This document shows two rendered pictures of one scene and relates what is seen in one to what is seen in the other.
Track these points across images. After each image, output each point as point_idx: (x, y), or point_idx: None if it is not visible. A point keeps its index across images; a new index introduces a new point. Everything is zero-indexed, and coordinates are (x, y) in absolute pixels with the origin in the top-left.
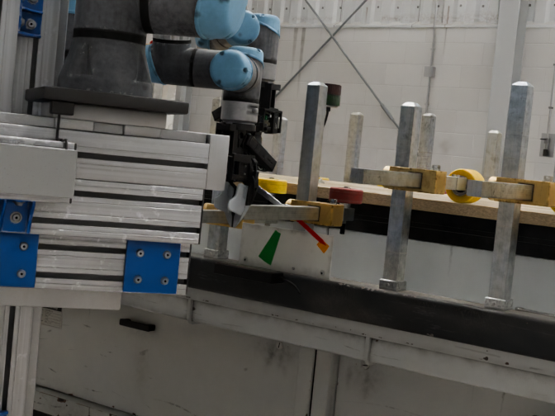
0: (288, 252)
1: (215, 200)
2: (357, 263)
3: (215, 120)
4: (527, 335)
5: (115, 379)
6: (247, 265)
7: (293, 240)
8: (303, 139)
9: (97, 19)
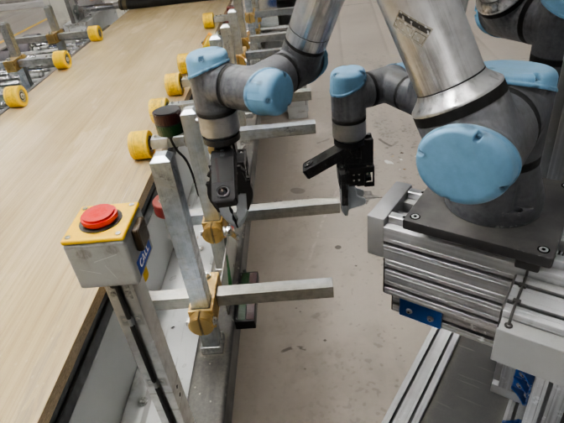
0: (231, 260)
1: (364, 200)
2: (150, 260)
3: (237, 204)
4: (253, 170)
5: None
6: (232, 305)
7: (229, 248)
8: (208, 167)
9: None
